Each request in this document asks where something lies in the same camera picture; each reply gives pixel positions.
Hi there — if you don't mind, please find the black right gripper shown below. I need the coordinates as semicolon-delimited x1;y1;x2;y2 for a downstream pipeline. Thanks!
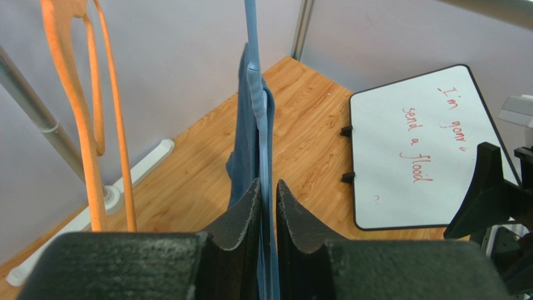
444;142;532;295

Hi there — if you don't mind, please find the silver clothes rack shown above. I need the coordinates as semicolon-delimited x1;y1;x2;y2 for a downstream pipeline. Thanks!
0;0;533;288

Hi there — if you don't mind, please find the light blue wire hanger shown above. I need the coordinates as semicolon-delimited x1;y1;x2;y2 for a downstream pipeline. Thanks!
245;0;274;299

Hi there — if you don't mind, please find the dark blue t shirt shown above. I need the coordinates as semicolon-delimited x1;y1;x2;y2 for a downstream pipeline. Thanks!
226;43;281;299

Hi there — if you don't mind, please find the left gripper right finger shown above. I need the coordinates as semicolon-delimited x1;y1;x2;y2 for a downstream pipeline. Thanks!
277;181;510;299

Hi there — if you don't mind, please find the orange plastic hanger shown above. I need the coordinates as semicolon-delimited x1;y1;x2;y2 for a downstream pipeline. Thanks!
41;0;137;232

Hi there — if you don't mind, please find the white dry erase board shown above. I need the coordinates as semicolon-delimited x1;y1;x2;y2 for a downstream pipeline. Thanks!
348;64;520;231

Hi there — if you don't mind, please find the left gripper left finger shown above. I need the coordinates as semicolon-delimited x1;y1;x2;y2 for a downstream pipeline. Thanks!
18;179;261;299

